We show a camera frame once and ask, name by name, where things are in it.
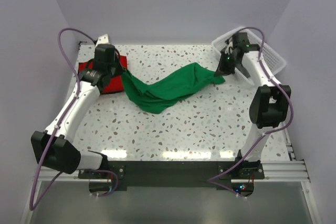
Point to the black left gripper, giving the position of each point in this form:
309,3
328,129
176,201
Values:
117,61

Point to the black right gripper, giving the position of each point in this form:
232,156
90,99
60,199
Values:
222,70

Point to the green t-shirt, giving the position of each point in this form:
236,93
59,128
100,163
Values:
178,86

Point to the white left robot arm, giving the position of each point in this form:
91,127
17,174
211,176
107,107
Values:
53,146

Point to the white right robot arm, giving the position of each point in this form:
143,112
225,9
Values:
271,103

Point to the red folded t-shirt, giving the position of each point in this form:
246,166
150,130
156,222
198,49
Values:
115,85

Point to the white plastic basket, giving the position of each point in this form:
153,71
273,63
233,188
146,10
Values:
274,61

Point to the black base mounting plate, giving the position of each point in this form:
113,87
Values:
120,176

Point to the aluminium frame rail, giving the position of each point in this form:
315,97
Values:
275,171

